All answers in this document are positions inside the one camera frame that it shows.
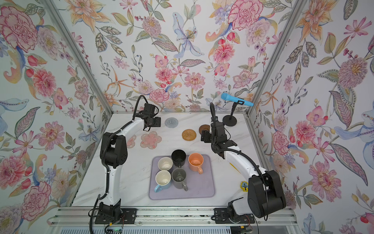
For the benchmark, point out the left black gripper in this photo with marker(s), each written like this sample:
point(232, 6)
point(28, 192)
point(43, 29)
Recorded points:
point(158, 122)

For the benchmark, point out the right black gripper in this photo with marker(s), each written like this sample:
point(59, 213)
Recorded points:
point(206, 136)

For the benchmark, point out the brown wooden round coaster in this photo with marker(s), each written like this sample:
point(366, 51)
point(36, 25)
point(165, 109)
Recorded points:
point(204, 128)

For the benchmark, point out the grey round patterned coaster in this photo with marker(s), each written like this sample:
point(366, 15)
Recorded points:
point(171, 122)

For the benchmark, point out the pink flower coaster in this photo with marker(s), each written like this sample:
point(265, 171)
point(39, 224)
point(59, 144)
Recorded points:
point(131, 142)
point(150, 140)

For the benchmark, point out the light blue mug cream interior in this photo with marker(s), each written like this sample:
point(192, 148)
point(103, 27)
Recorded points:
point(163, 180)

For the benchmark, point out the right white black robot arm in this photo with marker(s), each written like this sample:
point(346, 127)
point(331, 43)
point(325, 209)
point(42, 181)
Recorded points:
point(265, 194)

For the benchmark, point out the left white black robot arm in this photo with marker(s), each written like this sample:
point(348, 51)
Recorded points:
point(113, 155)

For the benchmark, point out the black microphone stand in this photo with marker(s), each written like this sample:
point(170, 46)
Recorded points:
point(230, 120)

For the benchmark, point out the orange mug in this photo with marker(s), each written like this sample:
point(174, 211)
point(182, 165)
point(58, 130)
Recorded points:
point(196, 161)

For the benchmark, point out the black mug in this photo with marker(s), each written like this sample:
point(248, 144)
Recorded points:
point(178, 158)

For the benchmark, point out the blue microphone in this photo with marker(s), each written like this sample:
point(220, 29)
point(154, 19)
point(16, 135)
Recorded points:
point(227, 97)

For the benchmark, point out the lavender rectangular mat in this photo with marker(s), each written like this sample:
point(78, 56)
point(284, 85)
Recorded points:
point(189, 184)

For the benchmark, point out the yellow round sticker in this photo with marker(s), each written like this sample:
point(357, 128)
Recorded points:
point(244, 186)

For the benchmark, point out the grey mug cream interior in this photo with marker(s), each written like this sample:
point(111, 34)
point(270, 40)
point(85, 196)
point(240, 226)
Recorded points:
point(165, 164)

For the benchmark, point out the dark grey mug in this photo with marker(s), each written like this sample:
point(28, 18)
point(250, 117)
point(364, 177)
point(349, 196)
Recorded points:
point(179, 177)

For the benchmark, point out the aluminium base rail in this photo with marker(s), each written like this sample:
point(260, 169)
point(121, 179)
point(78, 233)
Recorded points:
point(166, 216)

